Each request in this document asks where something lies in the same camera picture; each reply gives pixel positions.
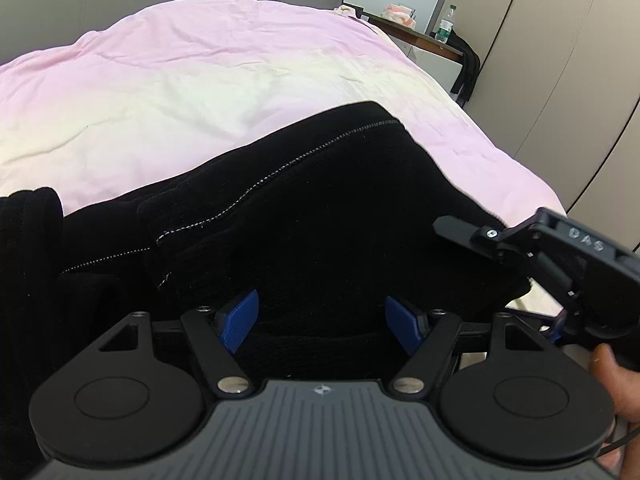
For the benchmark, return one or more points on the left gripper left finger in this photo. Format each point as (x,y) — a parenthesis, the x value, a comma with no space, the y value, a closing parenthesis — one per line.
(142,387)

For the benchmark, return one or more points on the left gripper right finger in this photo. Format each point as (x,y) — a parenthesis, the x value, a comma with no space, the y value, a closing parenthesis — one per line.
(500,388)

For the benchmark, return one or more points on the black velvet pants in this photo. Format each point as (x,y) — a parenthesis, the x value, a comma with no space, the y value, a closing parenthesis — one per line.
(324,219)

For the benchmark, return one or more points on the person right hand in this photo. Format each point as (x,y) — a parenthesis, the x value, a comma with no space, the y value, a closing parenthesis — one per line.
(624,386)

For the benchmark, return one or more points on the beige wardrobe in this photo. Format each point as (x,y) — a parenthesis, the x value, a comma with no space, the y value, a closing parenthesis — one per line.
(559,92)

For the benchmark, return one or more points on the black garment on cabinet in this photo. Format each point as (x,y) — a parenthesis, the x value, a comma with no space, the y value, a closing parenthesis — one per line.
(464,85)

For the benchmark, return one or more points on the white bedside cabinet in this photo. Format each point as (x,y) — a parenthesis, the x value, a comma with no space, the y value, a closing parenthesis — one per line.
(441,62)

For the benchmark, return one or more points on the clear plastic water bottle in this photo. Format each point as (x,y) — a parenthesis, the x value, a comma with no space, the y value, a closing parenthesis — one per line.
(446,25)

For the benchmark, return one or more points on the pink floral duvet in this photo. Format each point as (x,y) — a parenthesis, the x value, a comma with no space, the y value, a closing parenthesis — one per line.
(177,84)

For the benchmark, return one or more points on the tissue pack on cabinet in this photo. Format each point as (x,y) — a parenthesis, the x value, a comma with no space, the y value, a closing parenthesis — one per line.
(399,14)

